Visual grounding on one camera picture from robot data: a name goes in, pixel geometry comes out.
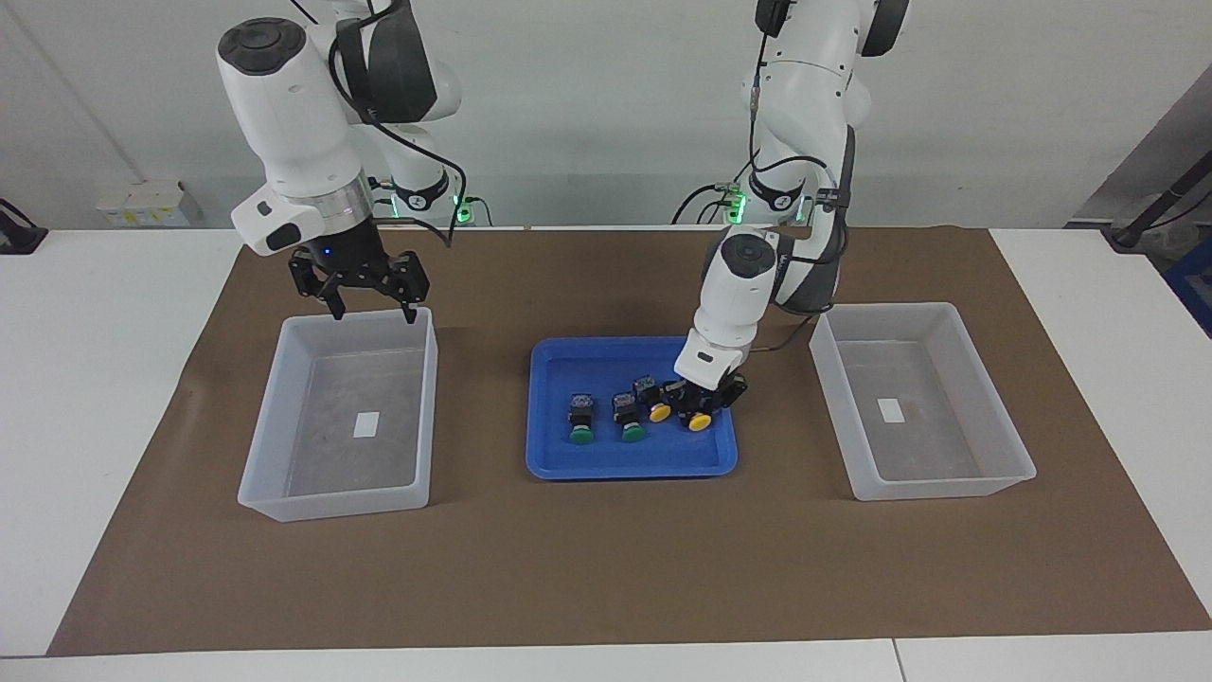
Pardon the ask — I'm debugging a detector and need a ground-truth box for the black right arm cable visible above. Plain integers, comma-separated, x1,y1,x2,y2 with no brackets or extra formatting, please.
327,19,468,249

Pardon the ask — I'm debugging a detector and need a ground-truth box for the blue crate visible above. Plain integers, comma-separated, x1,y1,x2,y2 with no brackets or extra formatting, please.
1163,237,1212,337

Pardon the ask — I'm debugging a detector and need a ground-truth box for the blue plastic tray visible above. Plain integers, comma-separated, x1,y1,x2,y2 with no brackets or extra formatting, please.
526,336,740,481

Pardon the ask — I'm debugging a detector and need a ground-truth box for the brown table mat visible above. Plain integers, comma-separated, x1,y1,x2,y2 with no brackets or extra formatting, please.
47,225,1212,656

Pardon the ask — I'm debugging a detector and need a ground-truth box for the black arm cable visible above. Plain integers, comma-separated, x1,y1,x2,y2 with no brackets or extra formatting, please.
327,19,468,249
746,0,858,353

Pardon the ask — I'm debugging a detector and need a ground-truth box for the black flat device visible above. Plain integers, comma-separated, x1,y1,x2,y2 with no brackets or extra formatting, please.
0,197,48,255

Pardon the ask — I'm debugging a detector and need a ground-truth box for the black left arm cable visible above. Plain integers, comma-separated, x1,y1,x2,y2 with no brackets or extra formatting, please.
746,0,858,353

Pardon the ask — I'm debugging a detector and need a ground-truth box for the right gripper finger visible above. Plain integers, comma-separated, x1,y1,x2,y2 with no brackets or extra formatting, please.
289,254,347,321
379,251,430,325

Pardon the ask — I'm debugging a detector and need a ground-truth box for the translucent white plastic box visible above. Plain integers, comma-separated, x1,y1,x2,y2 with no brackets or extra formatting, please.
237,306,439,523
809,302,1038,502

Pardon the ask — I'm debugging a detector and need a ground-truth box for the black stand pole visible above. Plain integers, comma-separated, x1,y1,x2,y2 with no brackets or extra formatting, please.
1103,156,1212,249

